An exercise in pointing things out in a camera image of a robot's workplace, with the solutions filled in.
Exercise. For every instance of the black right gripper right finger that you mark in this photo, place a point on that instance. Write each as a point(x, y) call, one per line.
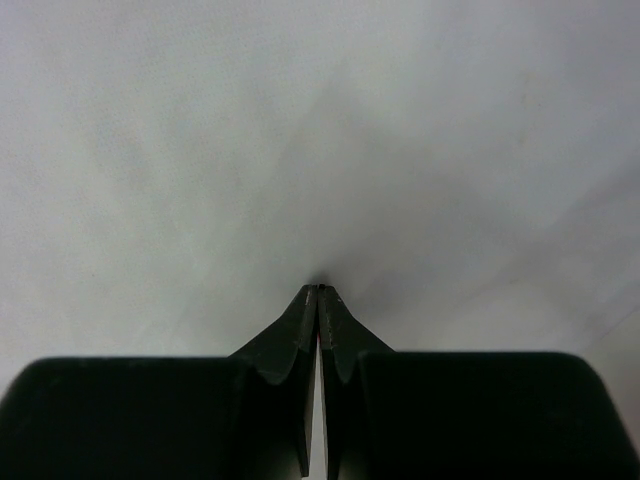
point(462, 415)

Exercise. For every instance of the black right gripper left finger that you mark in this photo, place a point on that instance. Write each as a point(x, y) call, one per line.
point(244, 416)

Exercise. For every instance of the white t shirt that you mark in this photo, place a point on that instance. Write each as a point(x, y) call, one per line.
point(465, 173)

